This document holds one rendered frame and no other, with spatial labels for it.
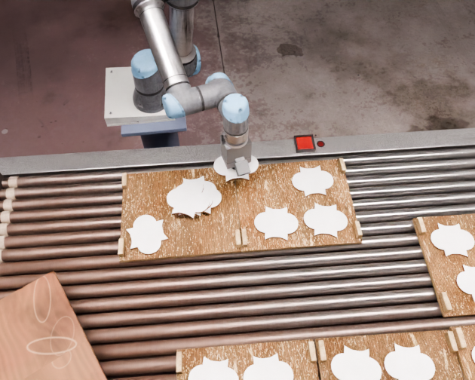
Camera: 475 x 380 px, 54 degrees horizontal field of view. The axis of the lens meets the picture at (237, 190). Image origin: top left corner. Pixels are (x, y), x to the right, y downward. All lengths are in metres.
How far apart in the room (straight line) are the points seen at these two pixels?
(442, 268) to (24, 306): 1.31
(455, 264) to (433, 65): 2.27
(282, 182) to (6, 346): 1.02
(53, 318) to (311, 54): 2.72
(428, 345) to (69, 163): 1.40
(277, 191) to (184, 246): 0.39
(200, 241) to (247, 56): 2.18
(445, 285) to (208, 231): 0.79
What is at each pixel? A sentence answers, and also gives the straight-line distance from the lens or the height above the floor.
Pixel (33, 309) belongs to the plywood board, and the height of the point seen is 1.04.
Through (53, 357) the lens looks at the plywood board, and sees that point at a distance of 1.44.
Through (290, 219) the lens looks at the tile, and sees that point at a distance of 1.62.
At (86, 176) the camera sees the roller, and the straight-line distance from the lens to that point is 1.82.
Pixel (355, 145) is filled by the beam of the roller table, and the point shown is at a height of 0.92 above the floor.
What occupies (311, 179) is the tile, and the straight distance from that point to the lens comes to 1.71.
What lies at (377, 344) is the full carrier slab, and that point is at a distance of 1.52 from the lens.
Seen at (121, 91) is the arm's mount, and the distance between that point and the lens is 2.06.
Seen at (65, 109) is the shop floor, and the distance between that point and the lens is 3.38.
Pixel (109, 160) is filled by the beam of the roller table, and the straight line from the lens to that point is 1.84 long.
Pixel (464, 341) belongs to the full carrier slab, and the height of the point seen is 0.96.
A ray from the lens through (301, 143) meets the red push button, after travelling 1.83.
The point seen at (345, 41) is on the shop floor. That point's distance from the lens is 3.76.
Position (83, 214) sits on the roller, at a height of 0.91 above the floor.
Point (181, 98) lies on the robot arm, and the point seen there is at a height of 1.37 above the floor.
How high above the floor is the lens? 2.36
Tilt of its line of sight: 58 degrees down
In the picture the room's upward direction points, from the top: straight up
